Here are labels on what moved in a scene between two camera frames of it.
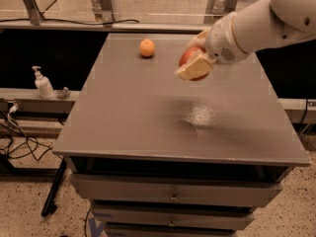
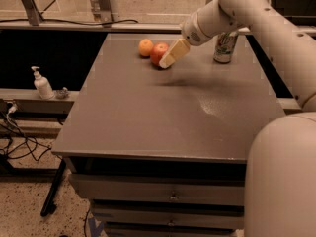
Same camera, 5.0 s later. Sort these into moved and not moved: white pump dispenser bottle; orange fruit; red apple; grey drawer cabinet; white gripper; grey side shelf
Moved: red apple; white gripper
Not moved: grey side shelf; white pump dispenser bottle; orange fruit; grey drawer cabinet
